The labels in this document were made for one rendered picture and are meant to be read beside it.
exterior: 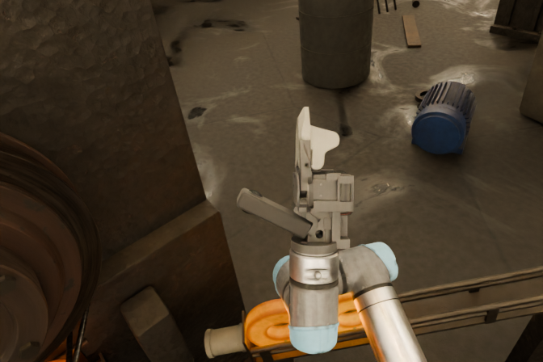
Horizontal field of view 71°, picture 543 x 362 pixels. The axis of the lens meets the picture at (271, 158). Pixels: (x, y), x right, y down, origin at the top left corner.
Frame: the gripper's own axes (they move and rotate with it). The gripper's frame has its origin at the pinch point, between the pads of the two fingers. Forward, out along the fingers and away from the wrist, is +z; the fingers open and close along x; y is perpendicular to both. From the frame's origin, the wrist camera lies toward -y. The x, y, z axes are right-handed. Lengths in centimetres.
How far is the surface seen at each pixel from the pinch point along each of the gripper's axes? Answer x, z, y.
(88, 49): -7.2, 10.9, -33.7
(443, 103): -158, 13, 101
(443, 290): -24, -38, 35
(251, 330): -22, -45, -8
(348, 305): -18.1, -37.8, 12.2
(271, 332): -25, -47, -3
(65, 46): -5.0, 10.9, -36.2
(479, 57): -269, 61, 187
